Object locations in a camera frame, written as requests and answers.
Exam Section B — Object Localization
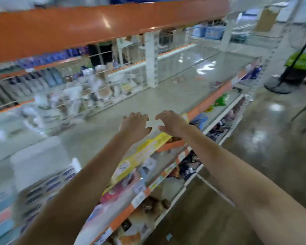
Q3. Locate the person's left hand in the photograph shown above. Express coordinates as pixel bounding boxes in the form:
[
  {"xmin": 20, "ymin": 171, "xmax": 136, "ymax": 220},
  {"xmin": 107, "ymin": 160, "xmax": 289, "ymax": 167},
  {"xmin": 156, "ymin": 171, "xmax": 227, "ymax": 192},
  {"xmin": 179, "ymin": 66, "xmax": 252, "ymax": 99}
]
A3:
[{"xmin": 118, "ymin": 112, "xmax": 153, "ymax": 146}]

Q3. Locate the person's right hand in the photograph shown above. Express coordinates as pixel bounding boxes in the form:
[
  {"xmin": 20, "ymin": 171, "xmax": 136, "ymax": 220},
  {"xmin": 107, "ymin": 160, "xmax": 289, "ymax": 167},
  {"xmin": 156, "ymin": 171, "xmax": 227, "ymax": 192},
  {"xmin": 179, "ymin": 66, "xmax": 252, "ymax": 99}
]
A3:
[{"xmin": 155, "ymin": 110, "xmax": 190, "ymax": 139}]

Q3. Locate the blue white eraser box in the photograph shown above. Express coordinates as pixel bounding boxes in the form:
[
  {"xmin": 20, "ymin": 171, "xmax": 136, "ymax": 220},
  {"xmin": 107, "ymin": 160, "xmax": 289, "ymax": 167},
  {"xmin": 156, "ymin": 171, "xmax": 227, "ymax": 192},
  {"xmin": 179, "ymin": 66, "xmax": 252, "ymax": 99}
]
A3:
[{"xmin": 10, "ymin": 136, "xmax": 83, "ymax": 234}]

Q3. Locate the box of pink-blue erasers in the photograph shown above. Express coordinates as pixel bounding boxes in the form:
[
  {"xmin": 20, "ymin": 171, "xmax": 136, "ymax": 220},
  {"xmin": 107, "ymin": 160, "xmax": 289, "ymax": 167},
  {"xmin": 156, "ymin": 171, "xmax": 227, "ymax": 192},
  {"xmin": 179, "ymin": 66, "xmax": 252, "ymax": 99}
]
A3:
[{"xmin": 0, "ymin": 194, "xmax": 22, "ymax": 245}]

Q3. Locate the person's right forearm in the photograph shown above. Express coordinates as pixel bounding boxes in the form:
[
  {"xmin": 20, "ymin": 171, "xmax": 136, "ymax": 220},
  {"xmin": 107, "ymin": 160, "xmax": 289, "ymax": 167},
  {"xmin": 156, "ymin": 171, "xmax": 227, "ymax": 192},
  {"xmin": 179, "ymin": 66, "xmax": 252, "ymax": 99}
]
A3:
[{"xmin": 177, "ymin": 126, "xmax": 306, "ymax": 245}]

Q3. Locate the person's left forearm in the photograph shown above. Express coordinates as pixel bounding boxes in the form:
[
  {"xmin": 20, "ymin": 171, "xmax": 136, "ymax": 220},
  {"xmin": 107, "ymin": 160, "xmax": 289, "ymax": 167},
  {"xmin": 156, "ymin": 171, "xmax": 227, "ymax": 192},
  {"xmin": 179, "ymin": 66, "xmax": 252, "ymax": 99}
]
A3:
[{"xmin": 18, "ymin": 132, "xmax": 143, "ymax": 245}]

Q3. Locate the white orange metal shelf unit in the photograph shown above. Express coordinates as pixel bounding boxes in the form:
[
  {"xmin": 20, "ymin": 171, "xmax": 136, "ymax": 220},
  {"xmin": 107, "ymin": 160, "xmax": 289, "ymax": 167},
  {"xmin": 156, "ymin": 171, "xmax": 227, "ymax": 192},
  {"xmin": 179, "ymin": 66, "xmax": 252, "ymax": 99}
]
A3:
[{"xmin": 0, "ymin": 0, "xmax": 306, "ymax": 245}]

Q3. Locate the blue small snack packet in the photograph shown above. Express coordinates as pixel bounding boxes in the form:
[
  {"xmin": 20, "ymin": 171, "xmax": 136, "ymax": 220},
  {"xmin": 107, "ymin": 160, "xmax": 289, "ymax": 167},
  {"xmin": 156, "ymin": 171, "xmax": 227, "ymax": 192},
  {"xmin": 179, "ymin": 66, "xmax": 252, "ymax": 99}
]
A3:
[{"xmin": 190, "ymin": 114, "xmax": 209, "ymax": 131}]

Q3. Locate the yellow price label strip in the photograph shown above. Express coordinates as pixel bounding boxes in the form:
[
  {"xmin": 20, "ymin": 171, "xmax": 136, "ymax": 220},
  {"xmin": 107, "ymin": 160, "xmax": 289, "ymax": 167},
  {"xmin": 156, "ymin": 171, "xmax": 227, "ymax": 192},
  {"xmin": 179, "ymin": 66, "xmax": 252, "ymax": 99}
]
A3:
[{"xmin": 103, "ymin": 132, "xmax": 173, "ymax": 194}]

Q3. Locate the green packet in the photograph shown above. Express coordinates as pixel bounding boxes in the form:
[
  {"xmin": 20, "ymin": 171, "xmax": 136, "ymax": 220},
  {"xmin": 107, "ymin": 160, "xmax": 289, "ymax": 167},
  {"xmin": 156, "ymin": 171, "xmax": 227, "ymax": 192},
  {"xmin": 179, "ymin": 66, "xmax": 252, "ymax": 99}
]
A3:
[{"xmin": 204, "ymin": 94, "xmax": 230, "ymax": 113}]

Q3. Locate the pile of white packets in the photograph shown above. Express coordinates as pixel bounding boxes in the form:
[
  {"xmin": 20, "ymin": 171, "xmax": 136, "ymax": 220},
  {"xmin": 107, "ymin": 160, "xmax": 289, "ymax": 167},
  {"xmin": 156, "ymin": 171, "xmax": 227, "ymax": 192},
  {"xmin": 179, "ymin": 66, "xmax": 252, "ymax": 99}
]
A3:
[{"xmin": 20, "ymin": 64, "xmax": 149, "ymax": 136}]

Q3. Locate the orange snack packet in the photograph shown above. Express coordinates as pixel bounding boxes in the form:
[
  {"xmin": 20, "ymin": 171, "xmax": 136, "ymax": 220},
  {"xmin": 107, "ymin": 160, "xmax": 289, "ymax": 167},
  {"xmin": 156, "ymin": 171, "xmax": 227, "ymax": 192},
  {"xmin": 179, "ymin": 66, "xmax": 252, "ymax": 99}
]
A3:
[{"xmin": 109, "ymin": 196, "xmax": 171, "ymax": 245}]

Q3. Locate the row of blue bottles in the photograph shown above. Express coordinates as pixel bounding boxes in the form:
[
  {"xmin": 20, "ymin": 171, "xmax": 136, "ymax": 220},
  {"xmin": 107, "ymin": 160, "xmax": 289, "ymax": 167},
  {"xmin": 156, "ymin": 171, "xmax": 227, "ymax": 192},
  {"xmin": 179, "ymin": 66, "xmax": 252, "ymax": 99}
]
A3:
[{"xmin": 0, "ymin": 46, "xmax": 90, "ymax": 100}]

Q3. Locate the white wire grid panel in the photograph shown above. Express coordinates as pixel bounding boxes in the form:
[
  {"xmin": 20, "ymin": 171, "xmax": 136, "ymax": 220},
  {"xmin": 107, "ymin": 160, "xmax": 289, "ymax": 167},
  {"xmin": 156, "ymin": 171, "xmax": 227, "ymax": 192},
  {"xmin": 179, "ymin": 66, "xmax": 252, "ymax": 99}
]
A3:
[{"xmin": 0, "ymin": 28, "xmax": 225, "ymax": 166}]

